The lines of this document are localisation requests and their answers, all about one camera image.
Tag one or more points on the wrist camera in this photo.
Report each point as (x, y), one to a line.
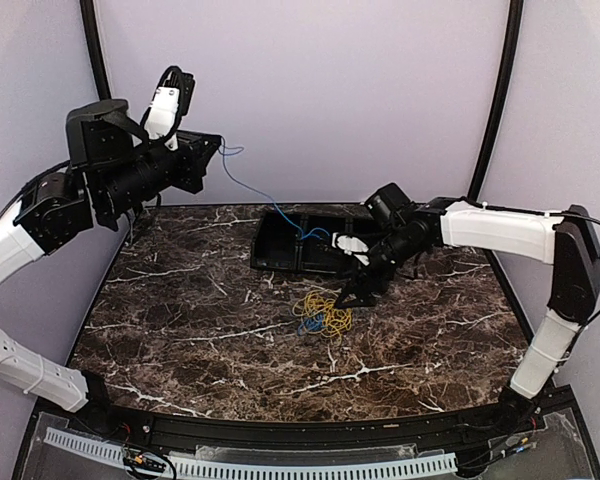
(169, 105)
(352, 246)

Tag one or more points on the white slotted cable duct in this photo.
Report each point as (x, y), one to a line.
(236, 463)

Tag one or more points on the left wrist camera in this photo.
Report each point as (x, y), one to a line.
(169, 105)

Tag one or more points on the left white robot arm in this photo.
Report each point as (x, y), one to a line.
(115, 165)

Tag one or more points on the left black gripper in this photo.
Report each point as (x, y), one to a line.
(196, 153)

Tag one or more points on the black frame post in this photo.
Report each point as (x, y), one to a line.
(503, 78)
(94, 49)

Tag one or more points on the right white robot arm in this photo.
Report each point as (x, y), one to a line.
(564, 240)

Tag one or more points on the black three-compartment bin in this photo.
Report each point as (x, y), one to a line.
(297, 243)

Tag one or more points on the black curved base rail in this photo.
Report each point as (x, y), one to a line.
(472, 429)

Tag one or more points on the right black frame post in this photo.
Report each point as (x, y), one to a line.
(503, 78)

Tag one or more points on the left black frame post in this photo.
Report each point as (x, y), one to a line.
(94, 49)

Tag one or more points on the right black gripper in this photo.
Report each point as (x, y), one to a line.
(368, 298)

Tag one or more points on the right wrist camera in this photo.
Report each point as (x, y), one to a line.
(352, 246)

